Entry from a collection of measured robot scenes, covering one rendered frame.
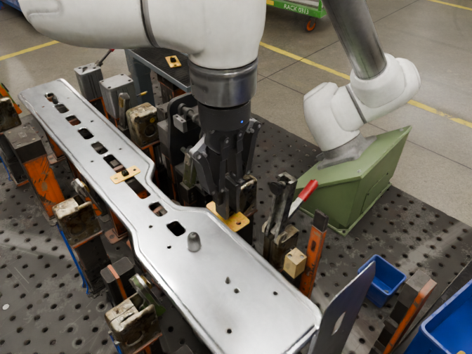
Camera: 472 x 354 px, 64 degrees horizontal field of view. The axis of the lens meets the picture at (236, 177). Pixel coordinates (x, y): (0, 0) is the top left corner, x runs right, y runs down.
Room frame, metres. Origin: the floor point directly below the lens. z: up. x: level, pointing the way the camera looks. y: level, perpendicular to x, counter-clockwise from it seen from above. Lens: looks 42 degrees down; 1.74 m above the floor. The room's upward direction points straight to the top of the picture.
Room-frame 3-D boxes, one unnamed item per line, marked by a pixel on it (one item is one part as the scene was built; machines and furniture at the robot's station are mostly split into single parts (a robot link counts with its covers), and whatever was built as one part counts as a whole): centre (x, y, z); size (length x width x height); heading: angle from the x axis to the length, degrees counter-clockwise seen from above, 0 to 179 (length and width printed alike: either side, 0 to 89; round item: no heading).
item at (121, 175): (0.82, 0.32, 1.01); 0.08 x 0.04 x 0.01; 131
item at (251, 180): (0.73, -0.01, 0.88); 0.11 x 0.09 x 0.37; 130
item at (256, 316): (0.84, 0.34, 1.00); 1.38 x 0.22 x 0.02; 40
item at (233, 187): (0.47, 0.01, 1.27); 0.03 x 0.01 x 0.07; 41
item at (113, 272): (0.51, 0.27, 0.84); 0.11 x 0.08 x 0.29; 130
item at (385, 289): (0.63, -0.42, 0.74); 0.11 x 0.10 x 0.09; 40
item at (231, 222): (0.47, 0.02, 1.23); 0.08 x 0.04 x 0.01; 40
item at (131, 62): (1.41, 0.38, 0.92); 0.08 x 0.08 x 0.44; 40
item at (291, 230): (0.58, -0.11, 0.88); 0.07 x 0.06 x 0.35; 130
